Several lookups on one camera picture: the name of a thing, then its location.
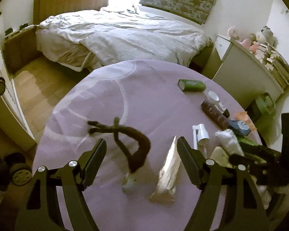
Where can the white spray bottle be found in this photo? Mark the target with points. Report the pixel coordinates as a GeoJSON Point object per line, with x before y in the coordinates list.
{"type": "Point", "coordinates": [200, 138]}

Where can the stack of books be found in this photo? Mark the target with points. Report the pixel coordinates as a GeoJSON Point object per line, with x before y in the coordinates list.
{"type": "Point", "coordinates": [273, 61]}

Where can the green air purifier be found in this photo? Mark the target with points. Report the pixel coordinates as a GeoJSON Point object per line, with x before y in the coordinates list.
{"type": "Point", "coordinates": [261, 106]}

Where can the dark brown tube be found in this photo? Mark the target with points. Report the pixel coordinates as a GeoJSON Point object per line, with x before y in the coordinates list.
{"type": "Point", "coordinates": [215, 115]}

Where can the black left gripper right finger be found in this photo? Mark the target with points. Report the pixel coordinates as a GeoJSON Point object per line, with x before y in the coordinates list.
{"type": "Point", "coordinates": [229, 192]}

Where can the white dresser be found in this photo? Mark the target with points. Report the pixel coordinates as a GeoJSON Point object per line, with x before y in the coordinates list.
{"type": "Point", "coordinates": [238, 71]}

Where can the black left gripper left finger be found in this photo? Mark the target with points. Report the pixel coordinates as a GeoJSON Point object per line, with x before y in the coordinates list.
{"type": "Point", "coordinates": [40, 208]}

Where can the green box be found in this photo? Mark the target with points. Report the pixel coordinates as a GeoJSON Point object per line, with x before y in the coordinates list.
{"type": "Point", "coordinates": [251, 149]}

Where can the bed with white duvet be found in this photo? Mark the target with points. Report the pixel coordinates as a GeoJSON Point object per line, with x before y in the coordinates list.
{"type": "Point", "coordinates": [90, 39]}

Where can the white tissue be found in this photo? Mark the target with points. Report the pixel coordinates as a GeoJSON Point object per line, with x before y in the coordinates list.
{"type": "Point", "coordinates": [229, 142]}

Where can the white capped small bottle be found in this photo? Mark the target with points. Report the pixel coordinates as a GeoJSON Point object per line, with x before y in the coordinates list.
{"type": "Point", "coordinates": [215, 101]}

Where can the green cylinder can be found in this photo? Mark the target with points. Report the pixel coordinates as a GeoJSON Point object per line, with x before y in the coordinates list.
{"type": "Point", "coordinates": [191, 85]}

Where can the dark blue snack packet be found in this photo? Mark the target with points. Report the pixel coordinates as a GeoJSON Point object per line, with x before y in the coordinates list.
{"type": "Point", "coordinates": [239, 127]}

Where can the pink plush toy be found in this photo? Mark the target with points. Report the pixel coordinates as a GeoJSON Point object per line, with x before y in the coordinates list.
{"type": "Point", "coordinates": [250, 43]}

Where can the wooden headboard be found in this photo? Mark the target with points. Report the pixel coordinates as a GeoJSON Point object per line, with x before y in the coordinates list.
{"type": "Point", "coordinates": [42, 9]}

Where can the silver suitcase with wheels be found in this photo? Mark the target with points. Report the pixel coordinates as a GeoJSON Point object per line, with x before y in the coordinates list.
{"type": "Point", "coordinates": [13, 170]}

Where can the grey plush toy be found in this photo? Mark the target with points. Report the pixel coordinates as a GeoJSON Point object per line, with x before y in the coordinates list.
{"type": "Point", "coordinates": [265, 35]}

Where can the wooden nightstand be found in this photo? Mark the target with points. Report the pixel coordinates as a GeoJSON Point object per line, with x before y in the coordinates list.
{"type": "Point", "coordinates": [20, 49]}

